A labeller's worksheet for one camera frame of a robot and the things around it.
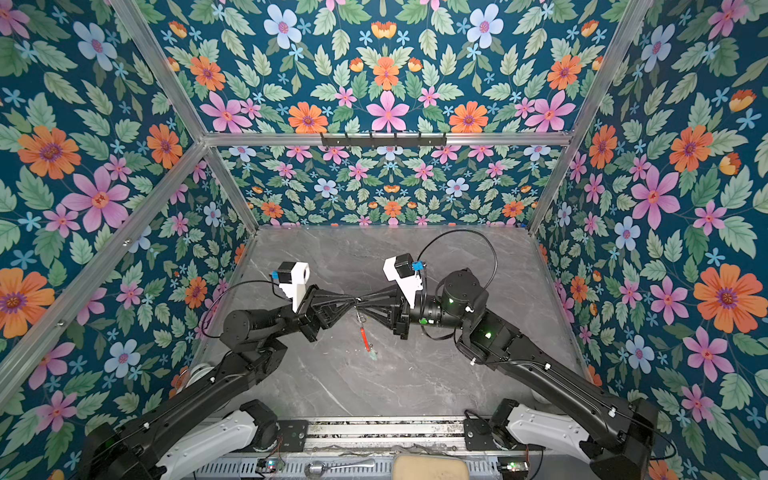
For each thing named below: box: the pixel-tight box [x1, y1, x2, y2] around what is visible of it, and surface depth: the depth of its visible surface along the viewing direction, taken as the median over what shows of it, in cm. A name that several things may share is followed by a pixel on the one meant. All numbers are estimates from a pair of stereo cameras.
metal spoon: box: [304, 458, 375, 479], surface depth 72 cm
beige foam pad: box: [392, 454, 470, 480], surface depth 68 cm
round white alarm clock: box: [185, 363, 214, 388], surface depth 81 cm
